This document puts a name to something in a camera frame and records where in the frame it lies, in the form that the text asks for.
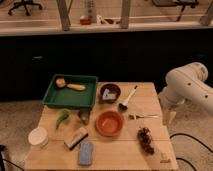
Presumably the bunch of dark grapes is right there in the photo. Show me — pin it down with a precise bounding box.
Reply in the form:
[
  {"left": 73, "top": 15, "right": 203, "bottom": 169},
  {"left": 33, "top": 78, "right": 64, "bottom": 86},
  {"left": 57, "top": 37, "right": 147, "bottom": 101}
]
[{"left": 137, "top": 127, "right": 154, "bottom": 155}]

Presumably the blue sponge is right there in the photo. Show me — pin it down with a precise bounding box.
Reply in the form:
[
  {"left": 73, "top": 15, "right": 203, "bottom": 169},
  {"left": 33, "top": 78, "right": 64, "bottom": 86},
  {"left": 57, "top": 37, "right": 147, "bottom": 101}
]
[{"left": 78, "top": 141, "right": 93, "bottom": 166}]

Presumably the white round container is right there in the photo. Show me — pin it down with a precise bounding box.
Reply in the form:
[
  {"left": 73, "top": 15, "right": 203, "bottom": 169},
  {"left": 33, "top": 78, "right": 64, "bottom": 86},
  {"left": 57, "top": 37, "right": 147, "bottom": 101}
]
[{"left": 28, "top": 127, "right": 48, "bottom": 148}]

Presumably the wooden block eraser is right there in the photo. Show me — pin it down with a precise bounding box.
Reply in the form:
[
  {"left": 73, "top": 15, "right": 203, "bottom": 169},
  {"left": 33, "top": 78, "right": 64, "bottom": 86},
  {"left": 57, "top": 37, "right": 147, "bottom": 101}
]
[{"left": 64, "top": 127, "right": 88, "bottom": 150}]

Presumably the white item in bowl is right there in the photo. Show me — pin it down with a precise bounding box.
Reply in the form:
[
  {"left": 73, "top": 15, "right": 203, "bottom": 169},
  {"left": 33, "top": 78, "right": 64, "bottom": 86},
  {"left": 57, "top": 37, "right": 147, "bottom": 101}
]
[{"left": 102, "top": 89, "right": 116, "bottom": 100}]

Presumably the dark brown bowl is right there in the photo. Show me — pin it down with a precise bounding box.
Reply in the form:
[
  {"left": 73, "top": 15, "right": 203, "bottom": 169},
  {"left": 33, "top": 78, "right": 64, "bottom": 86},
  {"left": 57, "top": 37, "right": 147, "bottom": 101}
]
[{"left": 99, "top": 83, "right": 121, "bottom": 103}]

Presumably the red object on floor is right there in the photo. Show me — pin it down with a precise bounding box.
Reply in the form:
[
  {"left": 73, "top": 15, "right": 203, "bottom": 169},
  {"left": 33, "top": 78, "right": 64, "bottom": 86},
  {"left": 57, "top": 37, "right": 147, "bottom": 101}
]
[{"left": 80, "top": 16, "right": 92, "bottom": 25}]

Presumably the black office chair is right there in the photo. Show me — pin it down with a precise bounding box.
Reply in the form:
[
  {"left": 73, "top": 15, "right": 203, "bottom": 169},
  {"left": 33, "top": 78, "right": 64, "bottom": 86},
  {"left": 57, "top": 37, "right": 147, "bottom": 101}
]
[{"left": 8, "top": 0, "right": 43, "bottom": 16}]

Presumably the metal fork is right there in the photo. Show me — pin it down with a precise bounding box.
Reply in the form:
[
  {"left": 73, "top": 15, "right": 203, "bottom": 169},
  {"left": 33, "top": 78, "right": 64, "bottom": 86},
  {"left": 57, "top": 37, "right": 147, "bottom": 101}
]
[{"left": 128, "top": 115, "right": 158, "bottom": 120}]

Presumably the orange bowl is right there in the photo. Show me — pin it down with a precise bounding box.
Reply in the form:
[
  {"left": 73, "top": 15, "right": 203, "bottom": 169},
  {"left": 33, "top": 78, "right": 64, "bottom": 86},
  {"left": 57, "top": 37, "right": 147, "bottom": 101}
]
[{"left": 95, "top": 111, "right": 124, "bottom": 137}]

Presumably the green pepper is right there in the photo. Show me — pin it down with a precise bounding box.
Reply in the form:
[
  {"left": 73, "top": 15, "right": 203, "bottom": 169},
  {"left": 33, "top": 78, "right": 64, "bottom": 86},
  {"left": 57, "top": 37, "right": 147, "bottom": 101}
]
[{"left": 56, "top": 109, "right": 70, "bottom": 129}]

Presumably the white black brush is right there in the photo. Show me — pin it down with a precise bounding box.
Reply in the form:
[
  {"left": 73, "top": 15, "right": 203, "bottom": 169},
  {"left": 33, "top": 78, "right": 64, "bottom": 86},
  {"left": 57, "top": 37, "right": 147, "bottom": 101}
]
[{"left": 118, "top": 85, "right": 138, "bottom": 111}]

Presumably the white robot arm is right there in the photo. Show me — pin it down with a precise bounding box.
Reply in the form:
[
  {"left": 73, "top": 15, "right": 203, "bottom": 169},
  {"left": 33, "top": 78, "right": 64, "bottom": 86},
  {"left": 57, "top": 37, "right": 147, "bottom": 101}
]
[{"left": 158, "top": 62, "right": 213, "bottom": 125}]

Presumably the black cable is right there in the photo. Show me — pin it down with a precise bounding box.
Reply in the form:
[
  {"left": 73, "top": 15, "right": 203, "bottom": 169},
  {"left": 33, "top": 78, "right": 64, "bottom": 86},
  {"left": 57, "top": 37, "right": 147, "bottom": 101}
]
[{"left": 169, "top": 132, "right": 213, "bottom": 171}]

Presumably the green plastic tray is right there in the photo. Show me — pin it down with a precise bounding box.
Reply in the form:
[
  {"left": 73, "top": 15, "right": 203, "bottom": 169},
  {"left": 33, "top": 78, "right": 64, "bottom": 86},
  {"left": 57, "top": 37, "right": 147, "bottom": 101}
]
[{"left": 43, "top": 74, "right": 98, "bottom": 109}]

